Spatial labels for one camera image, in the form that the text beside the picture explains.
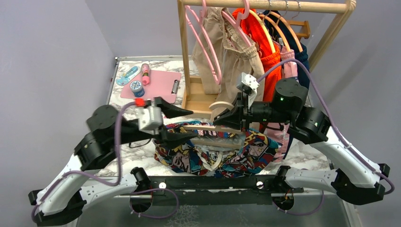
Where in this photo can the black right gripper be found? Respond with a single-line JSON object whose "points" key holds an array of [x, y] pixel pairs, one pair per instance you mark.
{"points": [[239, 115]]}

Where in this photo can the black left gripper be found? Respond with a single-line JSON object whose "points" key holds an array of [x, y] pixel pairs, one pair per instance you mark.
{"points": [[173, 139]]}

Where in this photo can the cream plastic hanger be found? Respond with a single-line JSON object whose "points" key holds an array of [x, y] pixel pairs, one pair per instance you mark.
{"points": [[216, 125]]}

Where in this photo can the comic print shorts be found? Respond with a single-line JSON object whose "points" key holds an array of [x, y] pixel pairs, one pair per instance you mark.
{"points": [[220, 154]]}

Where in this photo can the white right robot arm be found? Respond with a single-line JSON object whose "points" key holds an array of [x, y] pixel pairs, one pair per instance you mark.
{"points": [[355, 179]]}

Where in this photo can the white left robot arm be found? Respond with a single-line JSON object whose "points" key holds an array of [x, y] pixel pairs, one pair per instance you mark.
{"points": [[94, 170]]}

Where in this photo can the pink patterned shorts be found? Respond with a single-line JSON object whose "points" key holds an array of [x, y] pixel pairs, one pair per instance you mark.
{"points": [[278, 131]]}

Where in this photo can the beige shorts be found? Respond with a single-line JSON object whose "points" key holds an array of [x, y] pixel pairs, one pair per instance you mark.
{"points": [[233, 54]]}

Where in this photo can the orange shorts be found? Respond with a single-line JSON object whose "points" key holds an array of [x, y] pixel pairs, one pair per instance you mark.
{"points": [[268, 59]]}

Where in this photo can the pink hanger with shorts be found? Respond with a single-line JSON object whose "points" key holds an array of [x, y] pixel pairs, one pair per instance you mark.
{"points": [[236, 23]]}

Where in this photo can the navy shorts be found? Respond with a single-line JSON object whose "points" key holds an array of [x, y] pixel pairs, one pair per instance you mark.
{"points": [[302, 77]]}

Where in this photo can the wooden hanger front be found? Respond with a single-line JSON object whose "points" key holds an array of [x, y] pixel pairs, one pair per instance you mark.
{"points": [[265, 32]]}

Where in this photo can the wooden hanger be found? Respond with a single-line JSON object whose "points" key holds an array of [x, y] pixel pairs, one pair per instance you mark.
{"points": [[278, 27], [265, 32]]}

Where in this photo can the wooden hanger back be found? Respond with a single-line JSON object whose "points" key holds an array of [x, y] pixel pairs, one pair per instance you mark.
{"points": [[278, 27]]}

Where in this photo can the pink clipboard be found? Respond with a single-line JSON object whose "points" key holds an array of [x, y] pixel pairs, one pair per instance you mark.
{"points": [[163, 84]]}

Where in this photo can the wooden clothes rack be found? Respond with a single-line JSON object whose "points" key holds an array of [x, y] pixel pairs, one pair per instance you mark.
{"points": [[194, 97]]}

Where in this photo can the blue lidded jar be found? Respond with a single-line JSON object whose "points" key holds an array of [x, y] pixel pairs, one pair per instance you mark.
{"points": [[137, 88]]}

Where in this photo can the pink glue stick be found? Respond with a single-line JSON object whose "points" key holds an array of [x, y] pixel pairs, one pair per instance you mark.
{"points": [[145, 69]]}

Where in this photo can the light blue flat case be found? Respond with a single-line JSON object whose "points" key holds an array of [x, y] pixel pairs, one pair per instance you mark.
{"points": [[126, 77]]}

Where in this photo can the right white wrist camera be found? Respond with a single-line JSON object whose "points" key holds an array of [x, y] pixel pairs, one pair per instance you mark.
{"points": [[248, 84]]}

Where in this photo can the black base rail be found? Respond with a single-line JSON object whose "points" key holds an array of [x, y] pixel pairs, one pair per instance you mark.
{"points": [[203, 190]]}

